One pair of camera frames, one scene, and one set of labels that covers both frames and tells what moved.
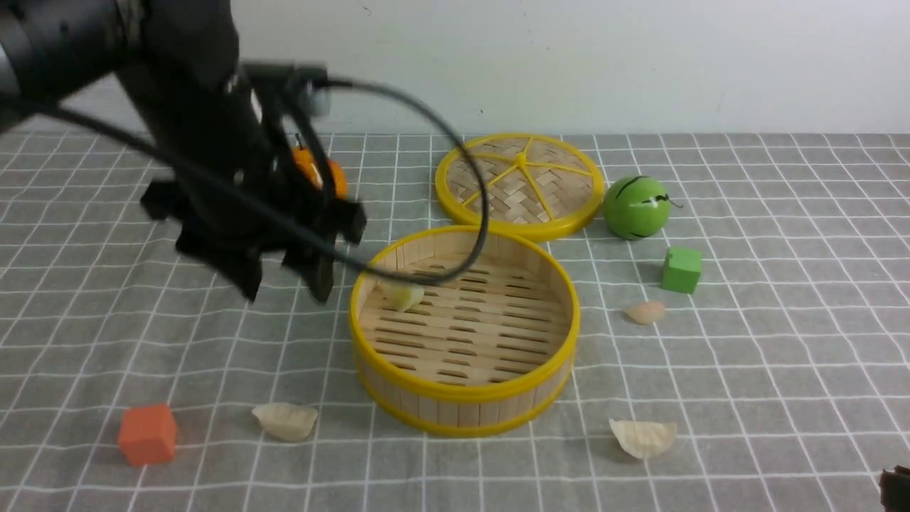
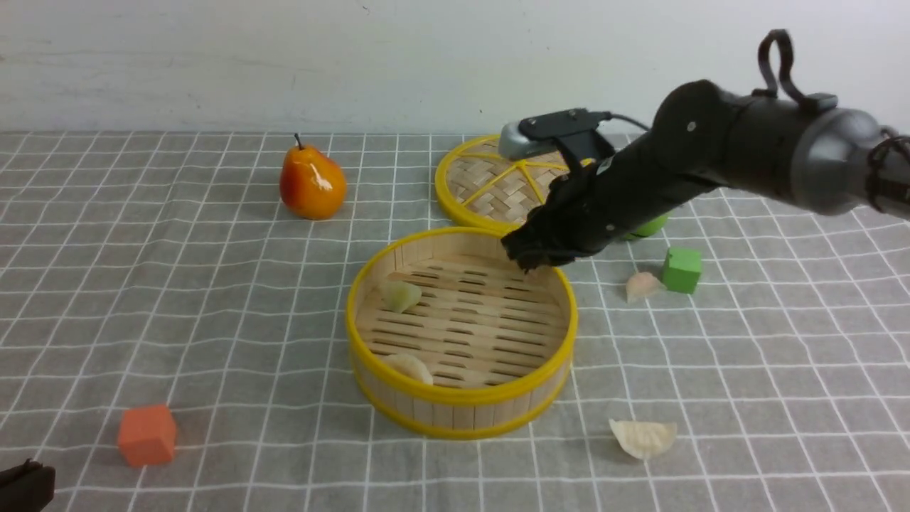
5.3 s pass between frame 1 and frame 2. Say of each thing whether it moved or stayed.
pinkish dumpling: moved
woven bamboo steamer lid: stayed
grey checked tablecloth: stayed
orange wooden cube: stayed
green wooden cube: stayed
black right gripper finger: moved
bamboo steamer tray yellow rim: stayed
